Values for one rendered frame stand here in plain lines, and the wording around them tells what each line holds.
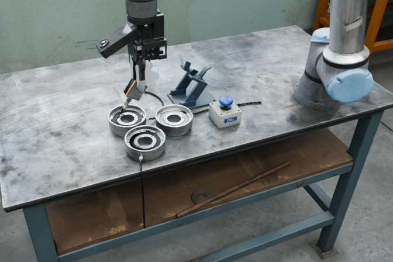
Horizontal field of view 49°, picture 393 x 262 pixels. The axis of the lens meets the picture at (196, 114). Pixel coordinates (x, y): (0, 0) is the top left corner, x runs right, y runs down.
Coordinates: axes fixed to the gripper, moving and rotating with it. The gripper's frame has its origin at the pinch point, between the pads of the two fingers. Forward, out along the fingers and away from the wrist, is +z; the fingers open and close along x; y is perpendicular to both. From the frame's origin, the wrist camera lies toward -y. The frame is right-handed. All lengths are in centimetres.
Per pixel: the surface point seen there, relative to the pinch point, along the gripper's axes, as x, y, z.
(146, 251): 15, 5, 93
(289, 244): -7, 63, 93
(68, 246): -13.6, -26.2, 38.0
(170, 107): 0.1, 9.6, 9.8
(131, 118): 1.3, -1.7, 11.4
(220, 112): -8.9, 21.1, 8.8
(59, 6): 156, 4, 39
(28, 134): 7.2, -29.2, 13.0
